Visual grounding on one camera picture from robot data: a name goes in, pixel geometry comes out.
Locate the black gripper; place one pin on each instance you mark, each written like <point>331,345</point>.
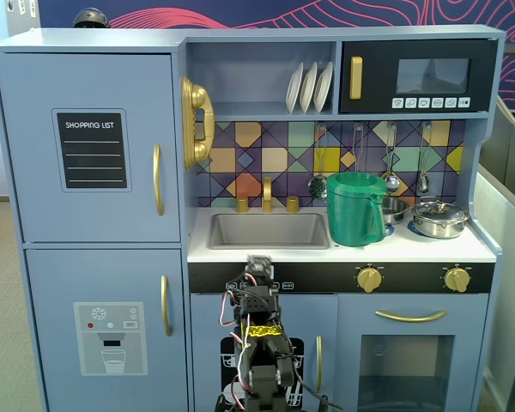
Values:
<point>257,278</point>

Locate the blue door with shopping list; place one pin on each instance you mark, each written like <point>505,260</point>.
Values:
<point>34,193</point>

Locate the blue dishwasher door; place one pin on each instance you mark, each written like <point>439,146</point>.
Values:
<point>204,343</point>

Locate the blue oven door with window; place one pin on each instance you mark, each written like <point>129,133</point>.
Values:
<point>352,326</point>

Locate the blue door with ice dispenser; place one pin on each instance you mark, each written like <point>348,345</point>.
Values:
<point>68,279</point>

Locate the black microwave door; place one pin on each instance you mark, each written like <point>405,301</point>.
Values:
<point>377,86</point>

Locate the grey metal cabinet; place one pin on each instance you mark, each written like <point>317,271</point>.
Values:
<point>21,19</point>

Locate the grey toy sink basin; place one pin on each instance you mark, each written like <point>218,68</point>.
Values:
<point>266,232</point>

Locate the gold tap knob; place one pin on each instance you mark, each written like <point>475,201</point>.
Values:
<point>242,205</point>
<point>292,204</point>

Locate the gold toy faucet spout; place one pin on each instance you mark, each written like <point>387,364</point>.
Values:
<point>267,193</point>

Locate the steel slotted skimmer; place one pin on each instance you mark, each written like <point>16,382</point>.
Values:
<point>316,186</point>

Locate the gold stove knob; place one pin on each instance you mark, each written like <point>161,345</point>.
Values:
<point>369,280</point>
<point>456,280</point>

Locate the green plastic pitcher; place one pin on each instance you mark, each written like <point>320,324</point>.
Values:
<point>352,210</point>

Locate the small steel saucepan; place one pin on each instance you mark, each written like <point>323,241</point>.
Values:
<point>395,210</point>

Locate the steel ladle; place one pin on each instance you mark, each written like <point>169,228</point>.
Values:
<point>391,183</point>

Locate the steel toy pot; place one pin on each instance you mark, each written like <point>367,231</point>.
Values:
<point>438,229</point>

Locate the white toy plate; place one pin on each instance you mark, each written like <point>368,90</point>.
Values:
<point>323,88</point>
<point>308,90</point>
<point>292,92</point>

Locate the steel hanging spoon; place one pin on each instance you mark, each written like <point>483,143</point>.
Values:
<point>423,182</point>

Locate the steel pot lid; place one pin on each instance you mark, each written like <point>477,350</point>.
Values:
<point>438,211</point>

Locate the gold toy telephone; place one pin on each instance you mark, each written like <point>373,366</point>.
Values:
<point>199,92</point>

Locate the grey office partition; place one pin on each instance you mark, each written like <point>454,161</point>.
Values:
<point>510,257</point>

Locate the black helmet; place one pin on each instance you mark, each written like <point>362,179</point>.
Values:
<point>90,18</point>

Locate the blue toy kitchen frame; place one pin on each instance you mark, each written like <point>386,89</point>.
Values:
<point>257,77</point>

